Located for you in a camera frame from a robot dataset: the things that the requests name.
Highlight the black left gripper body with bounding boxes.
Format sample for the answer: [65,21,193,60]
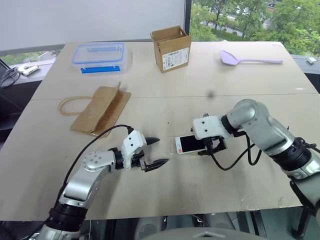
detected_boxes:
[129,146,148,173]

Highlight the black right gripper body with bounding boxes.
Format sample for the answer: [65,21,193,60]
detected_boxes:
[202,136,225,152]

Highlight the white smartphone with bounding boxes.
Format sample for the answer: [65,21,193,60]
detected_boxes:
[174,134,228,155]

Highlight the clear plastic phone case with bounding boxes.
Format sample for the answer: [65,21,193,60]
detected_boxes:
[169,135,201,157]

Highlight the brown paper bag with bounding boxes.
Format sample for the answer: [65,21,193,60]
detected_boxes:
[57,80,133,139]

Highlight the lilac plastic spatula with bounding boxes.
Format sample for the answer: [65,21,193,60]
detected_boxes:
[220,49,284,67]

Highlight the open cardboard box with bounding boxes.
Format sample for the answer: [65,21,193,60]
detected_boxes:
[149,25,193,74]

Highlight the clear container with blue lid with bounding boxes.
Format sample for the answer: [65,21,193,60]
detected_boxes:
[71,42,129,76]

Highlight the white power strip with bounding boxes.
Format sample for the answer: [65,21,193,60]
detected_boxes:
[17,64,40,76]

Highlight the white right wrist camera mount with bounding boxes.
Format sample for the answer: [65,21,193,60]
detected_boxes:
[192,115,231,141]

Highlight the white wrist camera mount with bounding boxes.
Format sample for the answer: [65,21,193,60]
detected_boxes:
[192,115,231,141]
[121,129,148,169]

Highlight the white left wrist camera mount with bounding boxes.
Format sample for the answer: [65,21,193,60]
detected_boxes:
[121,129,148,169]

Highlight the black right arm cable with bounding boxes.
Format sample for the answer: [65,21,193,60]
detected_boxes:
[209,131,263,172]

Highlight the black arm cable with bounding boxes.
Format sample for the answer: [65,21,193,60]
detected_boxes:
[58,124,134,201]
[209,131,263,172]

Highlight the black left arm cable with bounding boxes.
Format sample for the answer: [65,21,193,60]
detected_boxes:
[58,124,134,201]

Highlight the dark window frame post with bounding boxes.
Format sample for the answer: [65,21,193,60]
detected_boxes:
[184,0,193,41]

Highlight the black cable bundle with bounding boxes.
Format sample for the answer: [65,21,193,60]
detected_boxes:
[0,65,21,89]

